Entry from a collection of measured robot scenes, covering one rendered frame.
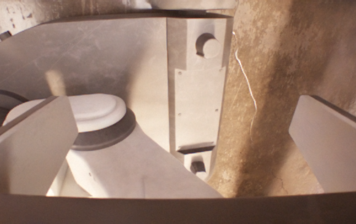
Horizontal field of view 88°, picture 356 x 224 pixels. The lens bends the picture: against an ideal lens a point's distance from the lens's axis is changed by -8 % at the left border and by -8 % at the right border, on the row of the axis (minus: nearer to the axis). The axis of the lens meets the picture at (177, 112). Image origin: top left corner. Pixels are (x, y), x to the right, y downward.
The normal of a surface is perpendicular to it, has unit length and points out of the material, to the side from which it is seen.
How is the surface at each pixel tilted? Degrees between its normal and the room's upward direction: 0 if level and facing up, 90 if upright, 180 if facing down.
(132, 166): 90
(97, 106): 90
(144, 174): 90
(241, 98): 0
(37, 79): 0
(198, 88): 0
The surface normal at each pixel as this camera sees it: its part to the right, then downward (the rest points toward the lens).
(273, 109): 0.21, 0.50
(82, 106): 0.00, -0.86
